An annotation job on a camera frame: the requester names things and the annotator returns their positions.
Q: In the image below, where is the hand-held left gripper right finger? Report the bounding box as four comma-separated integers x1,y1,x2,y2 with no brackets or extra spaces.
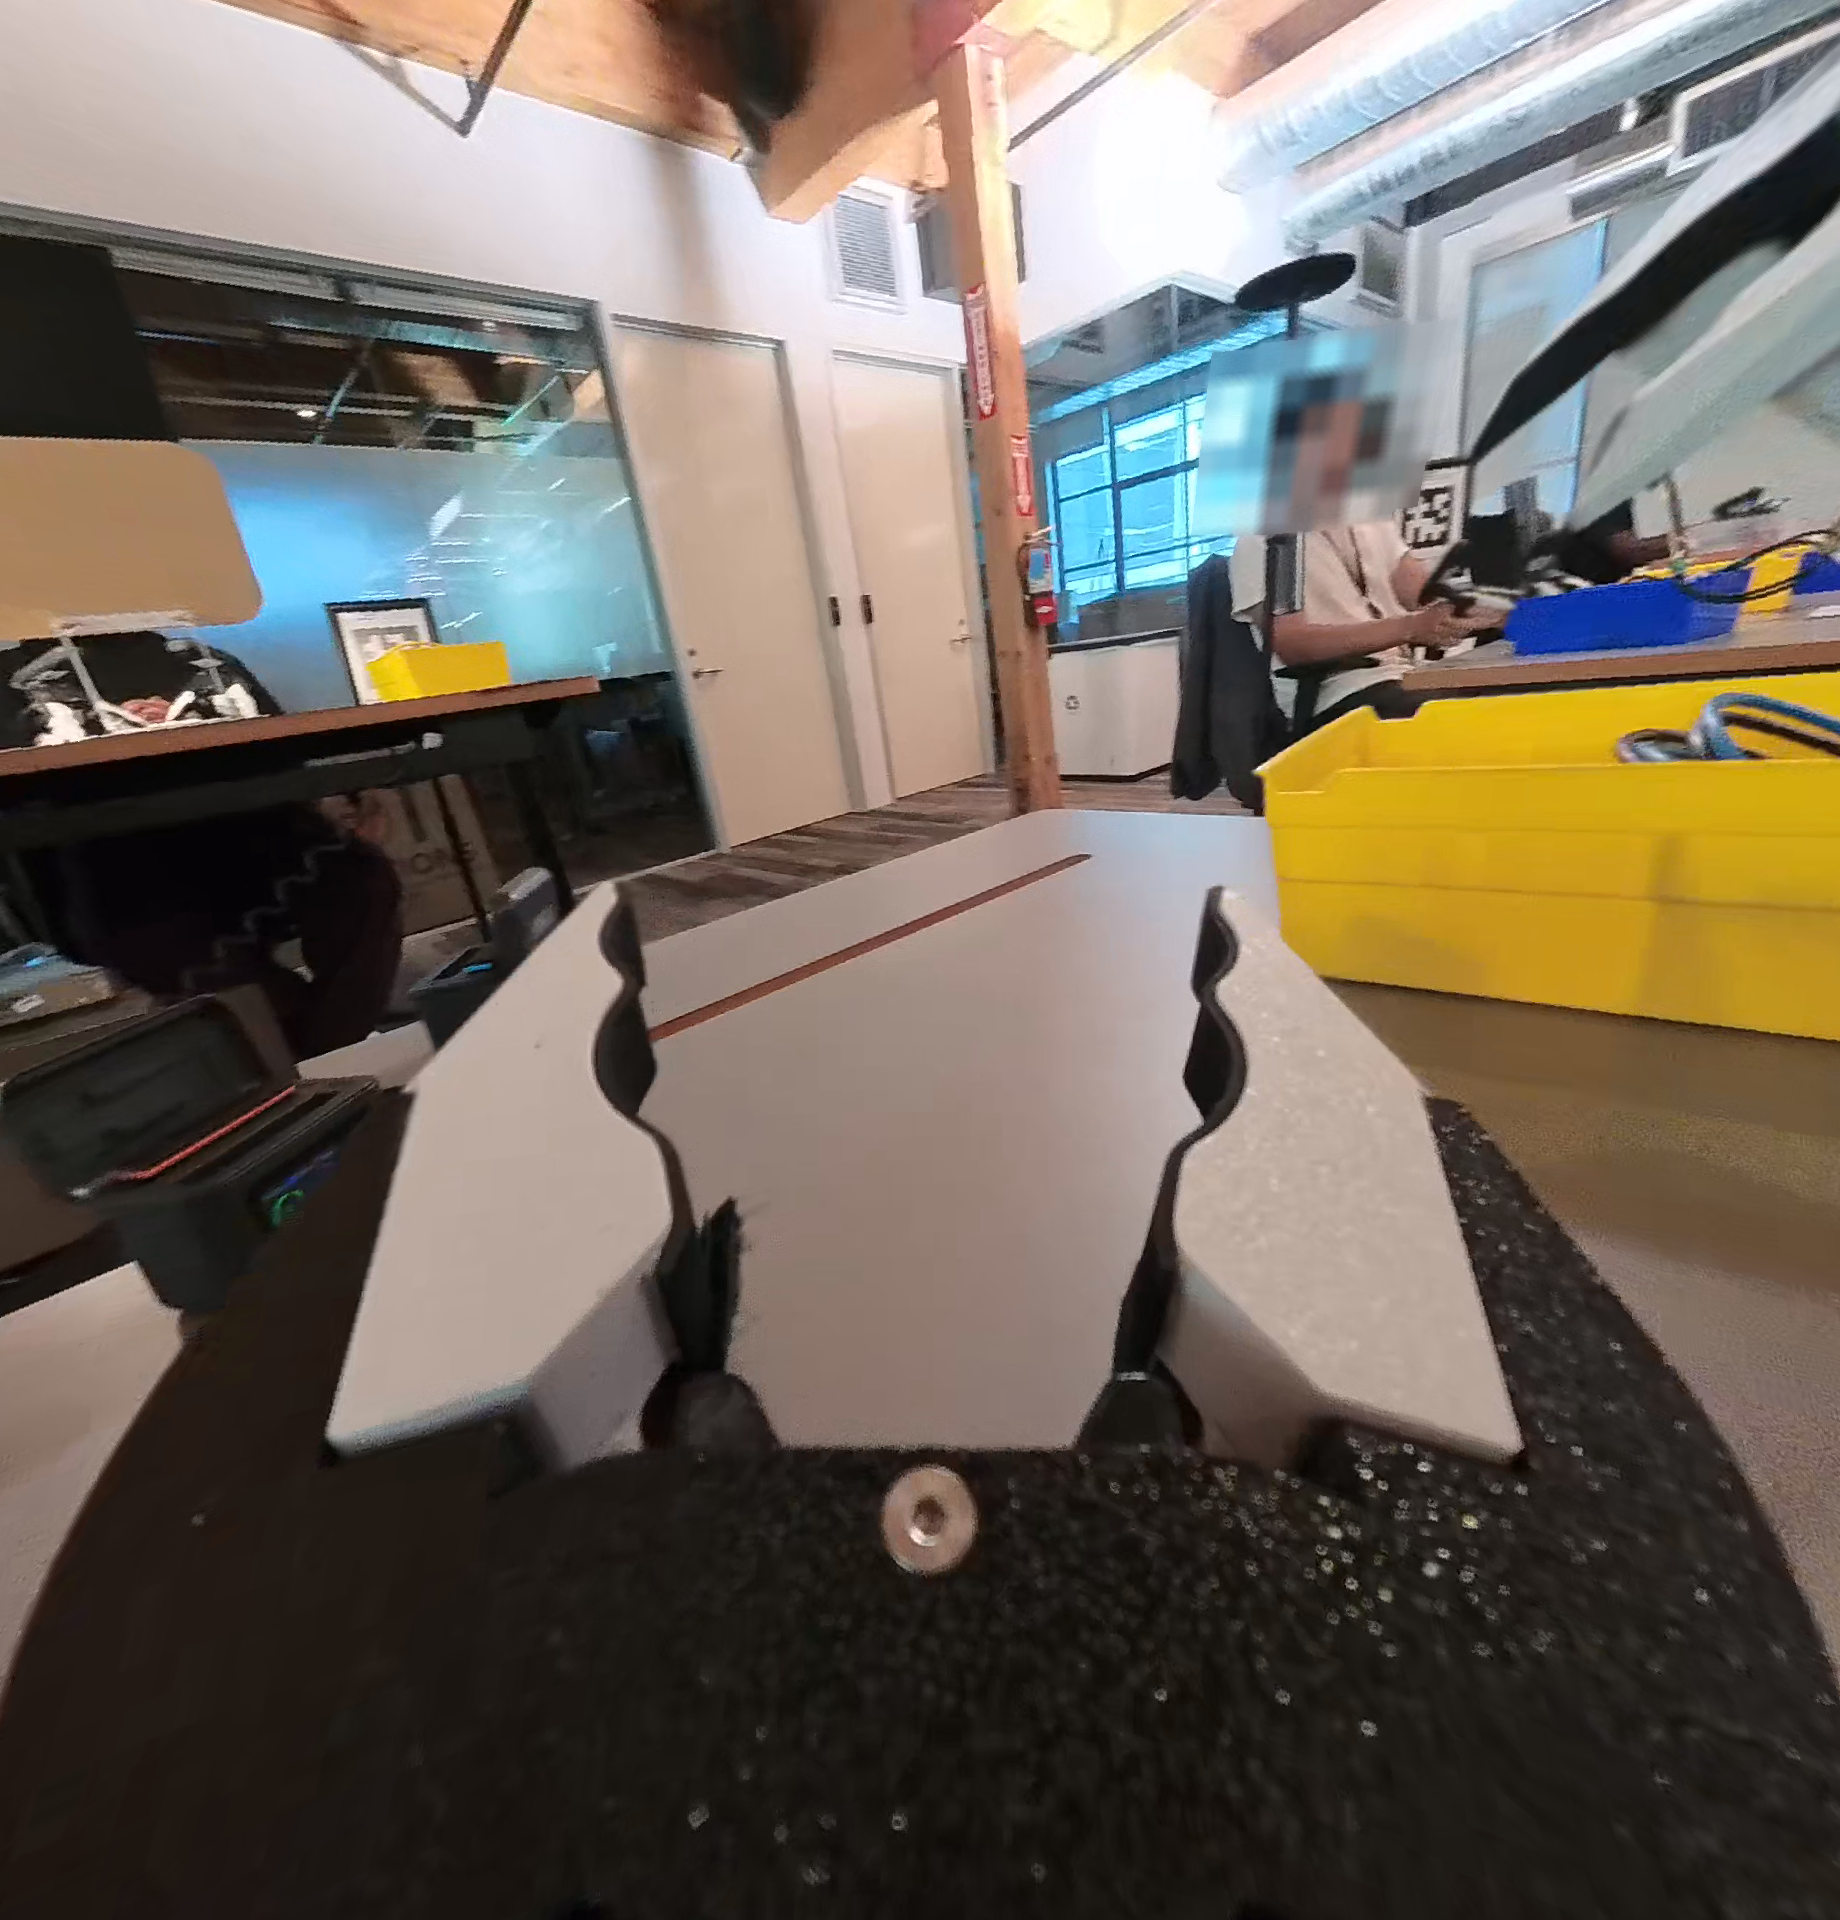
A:
1081,883,1529,1471

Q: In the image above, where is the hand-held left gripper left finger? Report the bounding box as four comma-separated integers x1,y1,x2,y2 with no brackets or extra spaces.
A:
324,878,779,1471

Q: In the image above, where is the large yellow bin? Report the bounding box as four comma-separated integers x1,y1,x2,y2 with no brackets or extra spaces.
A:
1252,685,1840,1046

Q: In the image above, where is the blue ethernet cable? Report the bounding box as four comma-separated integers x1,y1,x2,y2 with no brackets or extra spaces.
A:
1684,693,1840,763

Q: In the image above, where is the blue storage bin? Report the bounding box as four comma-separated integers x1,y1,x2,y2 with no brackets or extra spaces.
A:
1505,567,1757,658

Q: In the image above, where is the black charging case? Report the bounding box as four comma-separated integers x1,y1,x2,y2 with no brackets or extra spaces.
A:
0,992,382,1317

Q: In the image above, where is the black round lamp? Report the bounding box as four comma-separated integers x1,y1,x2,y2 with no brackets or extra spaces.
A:
1234,250,1358,356

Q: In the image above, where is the small yellow bin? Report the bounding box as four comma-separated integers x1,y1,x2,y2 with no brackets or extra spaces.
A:
365,638,512,703

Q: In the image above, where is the black office chair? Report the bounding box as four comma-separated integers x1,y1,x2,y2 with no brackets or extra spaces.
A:
1173,553,1281,804

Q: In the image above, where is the brown wooden desk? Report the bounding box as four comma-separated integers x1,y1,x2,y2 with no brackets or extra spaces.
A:
0,676,608,963

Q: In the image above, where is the white cabinet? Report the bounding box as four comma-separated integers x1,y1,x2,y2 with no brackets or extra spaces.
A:
1047,635,1186,778

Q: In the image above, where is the black framed picture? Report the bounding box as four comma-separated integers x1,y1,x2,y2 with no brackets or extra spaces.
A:
327,599,447,706

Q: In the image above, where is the beige door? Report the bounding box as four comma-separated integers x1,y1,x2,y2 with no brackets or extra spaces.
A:
611,319,856,852
828,351,1001,801

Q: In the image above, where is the tan rounded board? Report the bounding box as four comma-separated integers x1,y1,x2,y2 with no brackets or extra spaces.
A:
0,437,265,642

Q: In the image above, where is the black screen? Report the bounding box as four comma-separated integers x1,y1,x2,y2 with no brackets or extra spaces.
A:
0,229,175,438

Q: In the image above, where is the silver air duct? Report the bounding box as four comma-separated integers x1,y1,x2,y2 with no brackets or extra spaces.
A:
1216,0,1805,203

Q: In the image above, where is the wooden post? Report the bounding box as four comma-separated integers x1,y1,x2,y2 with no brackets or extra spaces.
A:
933,41,1066,814

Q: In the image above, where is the wall vent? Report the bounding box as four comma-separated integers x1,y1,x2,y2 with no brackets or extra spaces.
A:
826,182,914,312

